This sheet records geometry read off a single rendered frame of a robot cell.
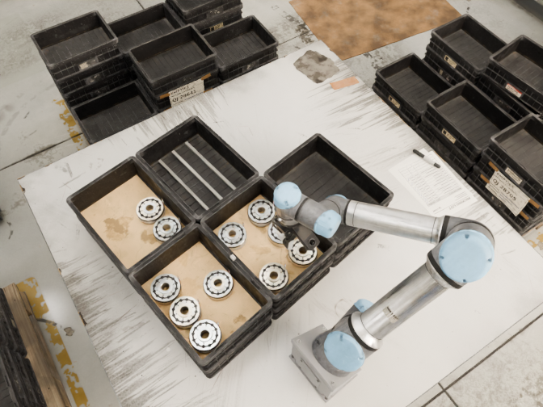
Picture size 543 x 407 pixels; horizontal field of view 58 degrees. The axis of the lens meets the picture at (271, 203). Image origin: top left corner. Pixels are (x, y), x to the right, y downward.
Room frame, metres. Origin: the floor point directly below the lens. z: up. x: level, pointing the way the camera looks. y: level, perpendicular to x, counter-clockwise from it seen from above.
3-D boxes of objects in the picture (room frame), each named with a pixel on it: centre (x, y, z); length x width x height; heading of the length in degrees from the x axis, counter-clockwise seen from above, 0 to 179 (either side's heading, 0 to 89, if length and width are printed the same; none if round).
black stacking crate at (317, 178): (0.99, -0.21, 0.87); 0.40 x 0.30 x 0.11; 42
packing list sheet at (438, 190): (1.14, -0.69, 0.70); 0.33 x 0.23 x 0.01; 33
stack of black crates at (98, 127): (1.84, 0.87, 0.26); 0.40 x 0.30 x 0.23; 123
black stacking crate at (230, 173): (1.08, 0.28, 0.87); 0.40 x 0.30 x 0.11; 42
